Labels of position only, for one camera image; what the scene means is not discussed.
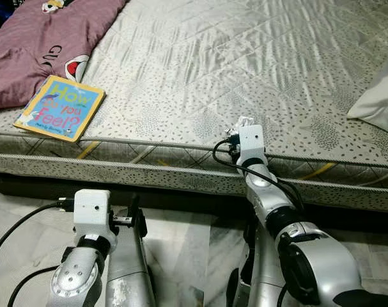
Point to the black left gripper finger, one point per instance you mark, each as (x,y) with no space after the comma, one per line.
(133,208)

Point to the white tissue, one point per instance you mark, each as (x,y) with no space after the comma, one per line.
(246,122)

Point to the blue yellow children's book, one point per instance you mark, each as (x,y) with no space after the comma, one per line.
(59,109)

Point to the white pillow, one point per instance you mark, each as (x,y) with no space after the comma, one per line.
(382,102)

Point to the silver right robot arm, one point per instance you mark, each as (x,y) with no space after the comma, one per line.
(321,256)

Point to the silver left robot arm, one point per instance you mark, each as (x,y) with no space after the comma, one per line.
(75,281)

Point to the dark bed base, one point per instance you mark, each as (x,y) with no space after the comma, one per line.
(181,203)

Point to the silver robot left leg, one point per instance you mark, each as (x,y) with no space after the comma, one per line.
(130,268)

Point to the silver robot leg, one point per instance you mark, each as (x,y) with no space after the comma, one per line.
(261,281)
(130,268)

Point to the grey quilted mattress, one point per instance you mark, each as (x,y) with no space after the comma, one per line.
(245,64)

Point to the silver robot right leg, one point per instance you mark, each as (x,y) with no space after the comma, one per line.
(261,281)

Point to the mauve cartoon print blanket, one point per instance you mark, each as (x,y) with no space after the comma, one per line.
(27,45)

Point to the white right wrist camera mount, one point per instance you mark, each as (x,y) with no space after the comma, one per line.
(251,144)

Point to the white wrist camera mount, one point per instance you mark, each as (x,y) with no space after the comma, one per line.
(251,144)
(91,211)

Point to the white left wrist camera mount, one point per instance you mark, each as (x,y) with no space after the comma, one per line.
(91,211)

